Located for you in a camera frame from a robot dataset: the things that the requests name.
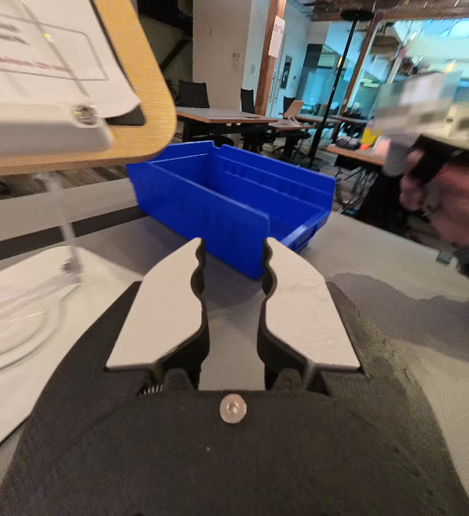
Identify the wooden post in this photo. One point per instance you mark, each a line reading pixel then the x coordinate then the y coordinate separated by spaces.
pixel 268 72

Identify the white paper sign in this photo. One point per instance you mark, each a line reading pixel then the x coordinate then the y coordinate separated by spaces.
pixel 277 36

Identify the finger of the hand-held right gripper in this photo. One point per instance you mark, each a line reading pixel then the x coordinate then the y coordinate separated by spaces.
pixel 397 155

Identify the blue plastic bin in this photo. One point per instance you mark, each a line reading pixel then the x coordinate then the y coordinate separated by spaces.
pixel 198 209

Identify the yellow container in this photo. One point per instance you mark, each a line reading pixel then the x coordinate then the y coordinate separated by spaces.
pixel 370 135

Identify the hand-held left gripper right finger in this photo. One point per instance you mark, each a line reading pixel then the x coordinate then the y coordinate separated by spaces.
pixel 307 318

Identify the wooden top desk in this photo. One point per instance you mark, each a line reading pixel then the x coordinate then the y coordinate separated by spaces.
pixel 355 155

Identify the white stand with wooden board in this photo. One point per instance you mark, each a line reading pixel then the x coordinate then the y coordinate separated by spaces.
pixel 150 100

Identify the printed instruction sheet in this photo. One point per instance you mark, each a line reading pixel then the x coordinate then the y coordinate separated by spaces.
pixel 57 24

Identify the long grey top desk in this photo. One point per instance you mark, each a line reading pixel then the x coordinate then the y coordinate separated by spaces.
pixel 226 116

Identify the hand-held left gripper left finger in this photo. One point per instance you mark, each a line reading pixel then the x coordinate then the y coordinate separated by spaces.
pixel 158 318

